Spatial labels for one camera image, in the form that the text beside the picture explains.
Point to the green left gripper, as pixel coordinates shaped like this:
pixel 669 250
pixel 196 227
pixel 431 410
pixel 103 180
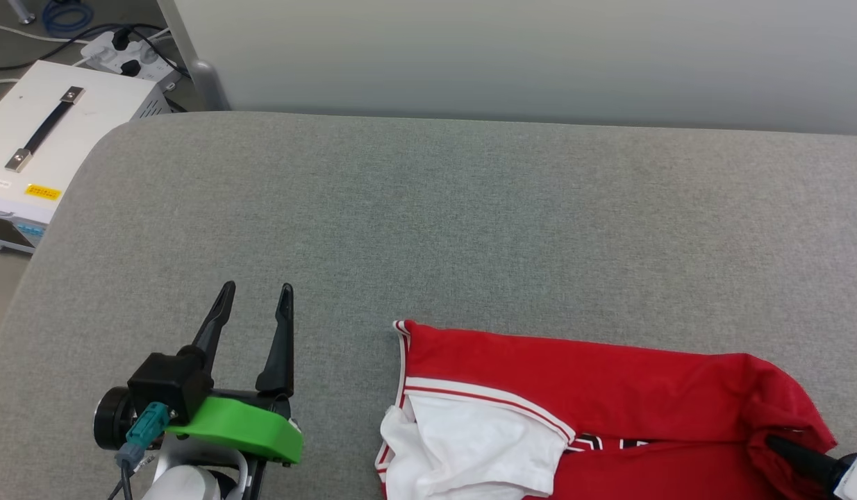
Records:
pixel 255 430

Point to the grey partition frame leg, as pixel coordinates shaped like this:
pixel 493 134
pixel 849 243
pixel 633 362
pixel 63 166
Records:
pixel 206 83

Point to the white power supply box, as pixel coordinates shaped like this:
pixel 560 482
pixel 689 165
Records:
pixel 88 132

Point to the grey metal stand foot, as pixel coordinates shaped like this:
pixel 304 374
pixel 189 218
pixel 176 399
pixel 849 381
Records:
pixel 22 10

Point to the red and white basketball jersey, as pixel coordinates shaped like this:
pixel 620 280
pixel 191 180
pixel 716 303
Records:
pixel 609 389

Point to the white power strip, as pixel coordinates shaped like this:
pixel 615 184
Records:
pixel 105 55

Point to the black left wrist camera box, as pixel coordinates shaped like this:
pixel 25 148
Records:
pixel 168 382

